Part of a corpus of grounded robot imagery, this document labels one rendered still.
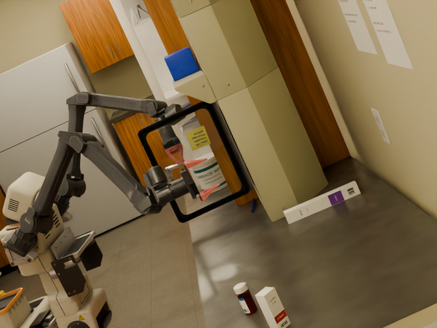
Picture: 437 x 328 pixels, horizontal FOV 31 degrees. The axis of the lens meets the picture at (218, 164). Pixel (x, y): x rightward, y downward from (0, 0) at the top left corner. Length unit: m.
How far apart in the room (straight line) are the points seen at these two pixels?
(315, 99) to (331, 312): 1.30
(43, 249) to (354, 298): 1.57
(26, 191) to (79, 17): 4.84
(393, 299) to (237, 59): 1.10
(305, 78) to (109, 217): 4.94
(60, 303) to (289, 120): 1.21
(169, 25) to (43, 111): 4.73
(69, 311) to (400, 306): 1.76
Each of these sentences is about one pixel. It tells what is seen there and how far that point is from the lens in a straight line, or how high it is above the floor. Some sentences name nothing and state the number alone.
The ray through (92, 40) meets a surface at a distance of 7.93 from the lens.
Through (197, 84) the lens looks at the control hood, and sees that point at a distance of 2.70.
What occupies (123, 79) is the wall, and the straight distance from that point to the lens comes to 8.28.
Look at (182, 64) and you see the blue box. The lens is 2.89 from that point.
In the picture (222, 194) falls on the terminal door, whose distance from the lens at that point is 3.08.
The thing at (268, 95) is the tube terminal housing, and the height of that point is 1.34.
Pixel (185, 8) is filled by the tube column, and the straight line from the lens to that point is 2.68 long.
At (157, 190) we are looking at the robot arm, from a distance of 2.65.
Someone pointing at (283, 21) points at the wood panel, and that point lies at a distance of 3.09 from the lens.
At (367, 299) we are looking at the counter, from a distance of 2.00.
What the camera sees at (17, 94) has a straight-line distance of 7.71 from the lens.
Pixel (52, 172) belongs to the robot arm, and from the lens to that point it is 3.00.
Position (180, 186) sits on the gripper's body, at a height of 1.22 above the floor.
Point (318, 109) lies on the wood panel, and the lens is 3.14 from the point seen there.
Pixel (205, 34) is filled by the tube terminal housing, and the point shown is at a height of 1.63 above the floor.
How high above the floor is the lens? 1.78
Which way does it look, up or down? 12 degrees down
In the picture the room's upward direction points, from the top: 25 degrees counter-clockwise
